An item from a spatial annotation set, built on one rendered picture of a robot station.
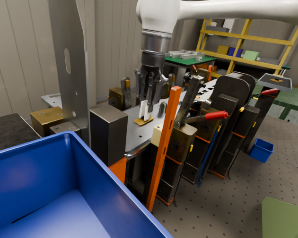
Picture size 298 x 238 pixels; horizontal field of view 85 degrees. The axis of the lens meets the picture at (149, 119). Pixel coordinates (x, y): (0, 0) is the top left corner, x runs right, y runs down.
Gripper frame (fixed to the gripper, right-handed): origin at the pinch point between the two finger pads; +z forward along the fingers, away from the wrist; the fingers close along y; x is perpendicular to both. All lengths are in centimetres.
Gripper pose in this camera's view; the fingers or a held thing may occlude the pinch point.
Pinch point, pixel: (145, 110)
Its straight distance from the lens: 60.5
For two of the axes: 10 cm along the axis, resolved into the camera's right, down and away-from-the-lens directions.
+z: -1.4, 8.7, 4.8
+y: -7.7, -4.0, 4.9
